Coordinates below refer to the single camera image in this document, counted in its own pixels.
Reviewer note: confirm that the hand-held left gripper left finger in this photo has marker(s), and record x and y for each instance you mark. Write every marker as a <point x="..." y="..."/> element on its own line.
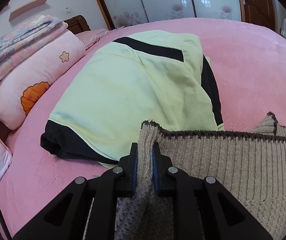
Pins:
<point x="134" y="166"/>

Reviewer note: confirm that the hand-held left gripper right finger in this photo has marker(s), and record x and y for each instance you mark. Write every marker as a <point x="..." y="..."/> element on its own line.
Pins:
<point x="155" y="170"/>

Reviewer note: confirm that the beige knitted cardigan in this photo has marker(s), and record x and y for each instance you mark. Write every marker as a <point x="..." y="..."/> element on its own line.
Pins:
<point x="220" y="160"/>

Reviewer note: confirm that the light green black garment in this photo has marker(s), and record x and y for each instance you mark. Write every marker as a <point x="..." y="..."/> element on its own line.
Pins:
<point x="120" y="92"/>

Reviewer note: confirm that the pink bed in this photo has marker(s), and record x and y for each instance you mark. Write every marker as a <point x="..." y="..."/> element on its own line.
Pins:
<point x="245" y="67"/>

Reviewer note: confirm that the pink pillow orange flower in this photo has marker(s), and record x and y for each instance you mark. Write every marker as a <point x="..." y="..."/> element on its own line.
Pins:
<point x="33" y="72"/>

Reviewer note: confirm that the dark wooden headboard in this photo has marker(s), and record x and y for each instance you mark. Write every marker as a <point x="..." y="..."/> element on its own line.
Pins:
<point x="79" y="23"/>

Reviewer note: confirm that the folded floral quilt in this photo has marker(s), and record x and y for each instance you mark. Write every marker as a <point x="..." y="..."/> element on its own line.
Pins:
<point x="20" y="35"/>

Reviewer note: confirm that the brown wooden door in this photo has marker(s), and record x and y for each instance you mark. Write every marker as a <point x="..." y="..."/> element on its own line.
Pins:
<point x="257" y="2"/>

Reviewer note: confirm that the white wall switch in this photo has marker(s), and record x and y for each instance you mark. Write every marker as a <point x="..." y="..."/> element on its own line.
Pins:
<point x="68" y="11"/>

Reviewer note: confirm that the wooden wall shelf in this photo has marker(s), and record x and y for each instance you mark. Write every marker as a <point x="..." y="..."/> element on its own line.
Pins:
<point x="30" y="6"/>

